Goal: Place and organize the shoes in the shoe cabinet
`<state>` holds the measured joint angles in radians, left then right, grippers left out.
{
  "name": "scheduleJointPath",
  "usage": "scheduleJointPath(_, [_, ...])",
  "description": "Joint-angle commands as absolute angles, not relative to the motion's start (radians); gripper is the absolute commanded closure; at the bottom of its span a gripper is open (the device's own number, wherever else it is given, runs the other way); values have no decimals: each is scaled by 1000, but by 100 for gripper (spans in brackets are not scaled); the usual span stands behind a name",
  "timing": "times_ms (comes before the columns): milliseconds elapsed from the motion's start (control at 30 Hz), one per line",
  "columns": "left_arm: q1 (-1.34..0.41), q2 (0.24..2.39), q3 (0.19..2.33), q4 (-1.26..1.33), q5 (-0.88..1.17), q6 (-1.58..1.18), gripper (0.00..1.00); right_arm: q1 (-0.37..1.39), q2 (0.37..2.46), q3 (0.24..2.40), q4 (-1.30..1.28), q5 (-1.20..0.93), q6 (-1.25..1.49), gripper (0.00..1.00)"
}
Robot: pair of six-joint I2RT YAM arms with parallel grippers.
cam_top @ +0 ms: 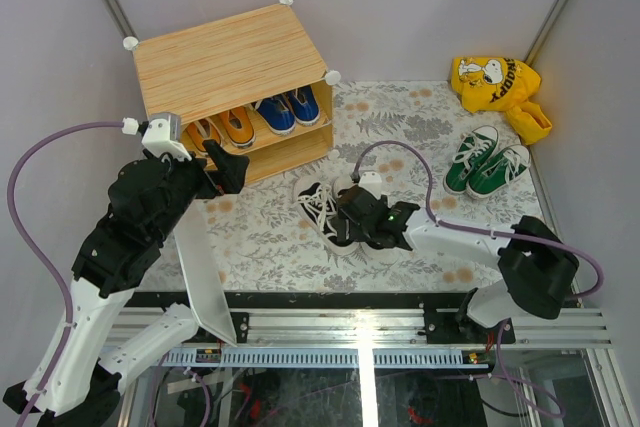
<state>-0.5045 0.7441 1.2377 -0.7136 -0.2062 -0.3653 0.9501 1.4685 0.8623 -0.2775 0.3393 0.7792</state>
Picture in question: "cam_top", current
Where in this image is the black white sneaker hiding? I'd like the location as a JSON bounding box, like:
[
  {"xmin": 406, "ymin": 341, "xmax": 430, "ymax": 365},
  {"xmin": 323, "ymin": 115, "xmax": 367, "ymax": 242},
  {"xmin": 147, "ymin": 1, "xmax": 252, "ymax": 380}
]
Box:
[
  {"xmin": 293, "ymin": 176, "xmax": 358, "ymax": 256},
  {"xmin": 332, "ymin": 174, "xmax": 399, "ymax": 264}
]

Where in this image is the orange sneaker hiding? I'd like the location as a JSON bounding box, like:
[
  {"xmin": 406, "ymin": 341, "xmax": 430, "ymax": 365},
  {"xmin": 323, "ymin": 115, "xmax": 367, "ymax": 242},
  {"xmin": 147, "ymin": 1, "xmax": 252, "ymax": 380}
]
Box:
[
  {"xmin": 183, "ymin": 117, "xmax": 223, "ymax": 156},
  {"xmin": 218, "ymin": 107, "xmax": 256, "ymax": 148}
]

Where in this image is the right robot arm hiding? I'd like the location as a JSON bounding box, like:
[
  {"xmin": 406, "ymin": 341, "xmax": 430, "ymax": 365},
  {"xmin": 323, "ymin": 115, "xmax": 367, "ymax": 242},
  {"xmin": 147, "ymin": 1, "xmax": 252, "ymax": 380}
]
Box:
[{"xmin": 331, "ymin": 185, "xmax": 579, "ymax": 344}]

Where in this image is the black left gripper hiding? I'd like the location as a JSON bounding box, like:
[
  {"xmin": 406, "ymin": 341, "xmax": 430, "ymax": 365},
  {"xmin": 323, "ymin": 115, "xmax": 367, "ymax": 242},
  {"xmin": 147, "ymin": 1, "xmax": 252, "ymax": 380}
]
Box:
[{"xmin": 149, "ymin": 138, "xmax": 251, "ymax": 242}]

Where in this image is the translucent white cabinet door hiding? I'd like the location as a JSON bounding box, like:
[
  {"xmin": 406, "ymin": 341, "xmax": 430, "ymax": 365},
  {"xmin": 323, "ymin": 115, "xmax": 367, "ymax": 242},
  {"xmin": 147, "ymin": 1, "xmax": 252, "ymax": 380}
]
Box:
[{"xmin": 173, "ymin": 202, "xmax": 237, "ymax": 346}]

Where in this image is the green sneaker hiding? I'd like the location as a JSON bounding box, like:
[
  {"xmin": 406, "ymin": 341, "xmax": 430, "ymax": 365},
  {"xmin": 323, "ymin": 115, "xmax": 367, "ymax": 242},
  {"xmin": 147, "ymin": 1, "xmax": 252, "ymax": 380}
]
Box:
[
  {"xmin": 466, "ymin": 145, "xmax": 531, "ymax": 199},
  {"xmin": 443, "ymin": 125, "xmax": 499, "ymax": 195}
]

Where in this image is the yellow Snoopy bag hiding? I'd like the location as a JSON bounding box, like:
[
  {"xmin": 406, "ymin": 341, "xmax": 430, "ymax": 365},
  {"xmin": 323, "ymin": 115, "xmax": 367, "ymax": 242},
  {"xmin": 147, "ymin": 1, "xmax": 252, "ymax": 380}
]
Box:
[{"xmin": 450, "ymin": 57, "xmax": 552, "ymax": 145}]

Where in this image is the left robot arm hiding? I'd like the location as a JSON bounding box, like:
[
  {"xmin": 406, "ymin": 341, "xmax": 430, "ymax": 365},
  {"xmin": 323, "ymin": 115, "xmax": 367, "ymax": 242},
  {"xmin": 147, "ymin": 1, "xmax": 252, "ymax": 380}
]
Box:
[{"xmin": 3, "ymin": 141, "xmax": 249, "ymax": 426}]

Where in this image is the aluminium rail frame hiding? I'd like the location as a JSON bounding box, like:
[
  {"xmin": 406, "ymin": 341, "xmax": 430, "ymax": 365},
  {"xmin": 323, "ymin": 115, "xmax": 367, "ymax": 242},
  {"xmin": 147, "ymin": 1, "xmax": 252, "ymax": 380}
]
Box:
[{"xmin": 103, "ymin": 292, "xmax": 639, "ymax": 426}]

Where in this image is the blue sneaker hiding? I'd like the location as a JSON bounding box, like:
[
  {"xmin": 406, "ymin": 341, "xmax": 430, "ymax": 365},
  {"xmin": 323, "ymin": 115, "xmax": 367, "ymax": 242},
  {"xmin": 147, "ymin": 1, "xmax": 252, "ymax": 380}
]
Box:
[
  {"xmin": 254, "ymin": 95, "xmax": 296, "ymax": 136},
  {"xmin": 286, "ymin": 86, "xmax": 320, "ymax": 126}
]

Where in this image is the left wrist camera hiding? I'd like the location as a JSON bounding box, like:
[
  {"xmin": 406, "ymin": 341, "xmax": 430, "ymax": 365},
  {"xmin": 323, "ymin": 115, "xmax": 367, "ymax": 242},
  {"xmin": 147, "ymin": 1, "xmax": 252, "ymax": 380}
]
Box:
[{"xmin": 142, "ymin": 112, "xmax": 192, "ymax": 162}]

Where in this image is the wooden shoe cabinet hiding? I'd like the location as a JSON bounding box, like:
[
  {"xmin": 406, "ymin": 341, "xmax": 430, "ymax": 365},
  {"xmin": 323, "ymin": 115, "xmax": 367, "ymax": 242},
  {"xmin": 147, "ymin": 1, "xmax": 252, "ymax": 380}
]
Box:
[{"xmin": 123, "ymin": 0, "xmax": 341, "ymax": 183}]

